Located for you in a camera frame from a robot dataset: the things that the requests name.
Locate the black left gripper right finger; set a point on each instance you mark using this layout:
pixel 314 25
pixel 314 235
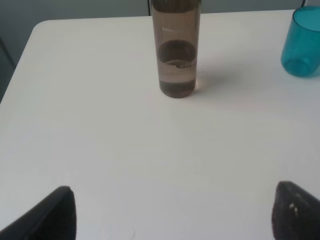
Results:
pixel 295 213

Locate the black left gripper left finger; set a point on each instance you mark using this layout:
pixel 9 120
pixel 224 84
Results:
pixel 54 218

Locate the teal transparent plastic cup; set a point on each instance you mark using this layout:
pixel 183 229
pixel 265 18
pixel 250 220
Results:
pixel 301 52

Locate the translucent brown water bottle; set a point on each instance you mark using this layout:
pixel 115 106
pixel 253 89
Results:
pixel 176 26

